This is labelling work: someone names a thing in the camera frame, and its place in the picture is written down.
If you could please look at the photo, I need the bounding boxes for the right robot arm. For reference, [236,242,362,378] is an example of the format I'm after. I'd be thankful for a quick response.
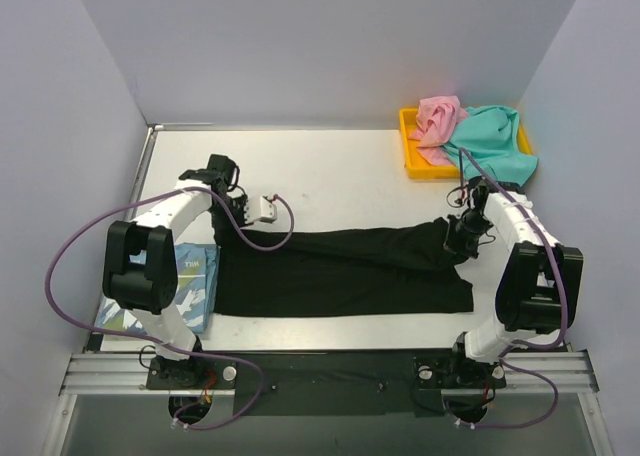
[444,177,584,385]

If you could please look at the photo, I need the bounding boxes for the yellow plastic bin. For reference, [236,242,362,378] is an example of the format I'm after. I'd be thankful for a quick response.
[400,108,535,180]

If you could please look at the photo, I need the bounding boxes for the black t shirt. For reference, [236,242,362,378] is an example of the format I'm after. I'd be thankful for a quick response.
[214,218,474,318]

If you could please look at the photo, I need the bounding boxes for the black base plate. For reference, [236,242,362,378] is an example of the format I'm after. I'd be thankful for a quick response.
[145,349,506,420]

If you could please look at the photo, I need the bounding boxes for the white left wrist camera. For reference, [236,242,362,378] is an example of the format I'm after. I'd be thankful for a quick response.
[244,196,278,225]

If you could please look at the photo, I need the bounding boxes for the folded light blue t shirt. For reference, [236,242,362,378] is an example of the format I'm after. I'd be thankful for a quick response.
[95,243,220,335]

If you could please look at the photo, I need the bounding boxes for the teal t shirt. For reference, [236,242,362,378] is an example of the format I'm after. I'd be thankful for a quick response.
[442,105,538,186]

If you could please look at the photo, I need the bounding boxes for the pink t shirt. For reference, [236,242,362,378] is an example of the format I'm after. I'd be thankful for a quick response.
[409,96,469,166]

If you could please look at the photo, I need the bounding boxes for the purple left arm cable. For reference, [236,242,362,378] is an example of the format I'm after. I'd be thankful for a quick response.
[44,187,296,432]

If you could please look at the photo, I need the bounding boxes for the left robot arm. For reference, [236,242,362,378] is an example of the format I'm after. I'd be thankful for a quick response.
[102,154,247,388]

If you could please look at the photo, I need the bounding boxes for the aluminium front rail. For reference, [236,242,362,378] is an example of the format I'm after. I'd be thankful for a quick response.
[60,351,599,395]

